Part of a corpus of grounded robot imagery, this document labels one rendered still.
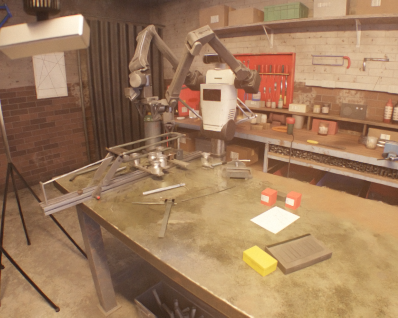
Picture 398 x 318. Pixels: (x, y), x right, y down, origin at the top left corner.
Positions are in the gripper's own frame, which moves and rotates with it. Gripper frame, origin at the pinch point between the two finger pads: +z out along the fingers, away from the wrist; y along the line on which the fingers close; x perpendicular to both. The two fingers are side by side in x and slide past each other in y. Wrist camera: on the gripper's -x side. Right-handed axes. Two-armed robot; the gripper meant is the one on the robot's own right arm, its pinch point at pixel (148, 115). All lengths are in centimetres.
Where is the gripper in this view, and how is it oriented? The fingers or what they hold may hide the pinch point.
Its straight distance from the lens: 124.1
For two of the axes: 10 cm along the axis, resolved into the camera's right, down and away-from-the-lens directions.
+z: 0.2, 9.4, 3.3
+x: 6.7, -2.6, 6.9
